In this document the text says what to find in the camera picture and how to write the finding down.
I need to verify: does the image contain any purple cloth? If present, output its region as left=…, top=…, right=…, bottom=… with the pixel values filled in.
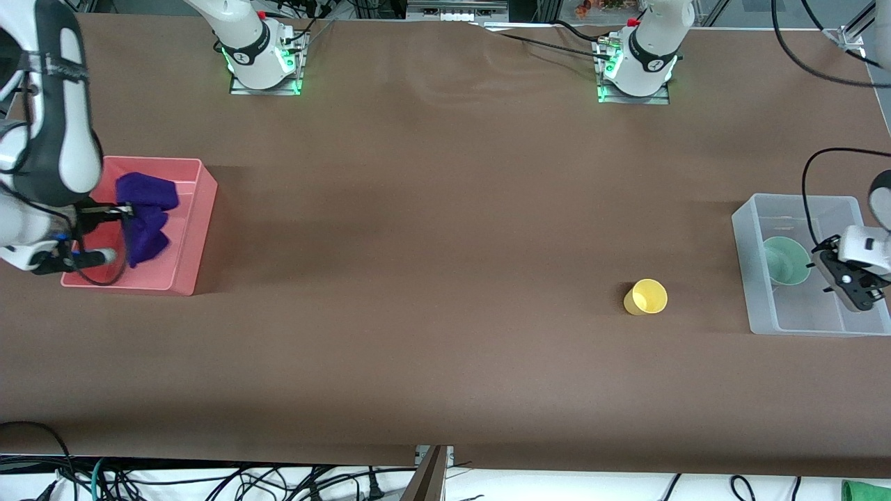
left=114, top=172, right=180, bottom=269

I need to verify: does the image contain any green bowl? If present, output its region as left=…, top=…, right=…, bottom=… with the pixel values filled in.
left=763, top=236, right=813, bottom=287

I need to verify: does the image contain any yellow cup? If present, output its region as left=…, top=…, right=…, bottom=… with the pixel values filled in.
left=623, top=278, right=669, bottom=317

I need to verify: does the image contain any clear plastic bin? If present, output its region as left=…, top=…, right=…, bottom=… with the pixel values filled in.
left=731, top=193, right=891, bottom=337

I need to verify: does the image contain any pink plastic bin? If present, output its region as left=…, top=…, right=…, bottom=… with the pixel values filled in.
left=61, top=157, right=219, bottom=296

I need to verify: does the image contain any green plastic object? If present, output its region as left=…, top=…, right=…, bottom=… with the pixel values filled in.
left=841, top=479, right=891, bottom=501

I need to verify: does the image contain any grey power strip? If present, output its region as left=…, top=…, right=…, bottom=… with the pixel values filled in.
left=407, top=0, right=510, bottom=23

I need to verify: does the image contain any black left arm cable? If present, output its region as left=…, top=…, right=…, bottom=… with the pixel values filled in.
left=771, top=0, right=891, bottom=244

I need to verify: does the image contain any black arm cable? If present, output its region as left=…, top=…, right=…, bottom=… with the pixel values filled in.
left=0, top=49, right=133, bottom=287
left=771, top=0, right=891, bottom=244

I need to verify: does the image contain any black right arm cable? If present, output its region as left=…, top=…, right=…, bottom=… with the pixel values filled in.
left=0, top=49, right=133, bottom=287

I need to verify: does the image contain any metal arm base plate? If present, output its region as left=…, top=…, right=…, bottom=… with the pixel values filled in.
left=593, top=38, right=670, bottom=106
left=230, top=28, right=309, bottom=97

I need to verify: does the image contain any black cable loop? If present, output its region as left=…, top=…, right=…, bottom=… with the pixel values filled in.
left=0, top=421, right=79, bottom=501

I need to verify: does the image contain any aluminium frame bracket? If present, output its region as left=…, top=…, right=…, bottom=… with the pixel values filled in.
left=821, top=0, right=879, bottom=51

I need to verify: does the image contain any black floor cable bundle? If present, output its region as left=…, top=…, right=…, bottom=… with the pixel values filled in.
left=42, top=463, right=418, bottom=501

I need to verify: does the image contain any black cable on table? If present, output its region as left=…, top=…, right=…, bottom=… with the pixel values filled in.
left=480, top=19, right=615, bottom=62

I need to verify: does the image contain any wooden post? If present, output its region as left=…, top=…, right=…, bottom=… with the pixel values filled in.
left=402, top=445, right=450, bottom=501

